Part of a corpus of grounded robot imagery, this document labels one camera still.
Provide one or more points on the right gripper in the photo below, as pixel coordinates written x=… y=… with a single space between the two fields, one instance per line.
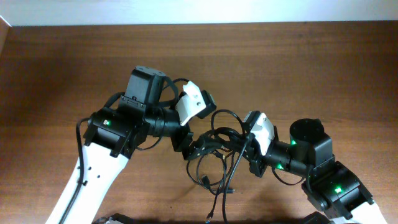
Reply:
x=253 y=153

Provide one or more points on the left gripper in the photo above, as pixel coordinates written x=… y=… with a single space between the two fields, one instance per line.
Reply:
x=180 y=144

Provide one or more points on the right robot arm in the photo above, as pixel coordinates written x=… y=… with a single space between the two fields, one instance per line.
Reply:
x=336 y=192

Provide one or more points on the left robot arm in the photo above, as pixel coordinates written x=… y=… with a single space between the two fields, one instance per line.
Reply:
x=152 y=105

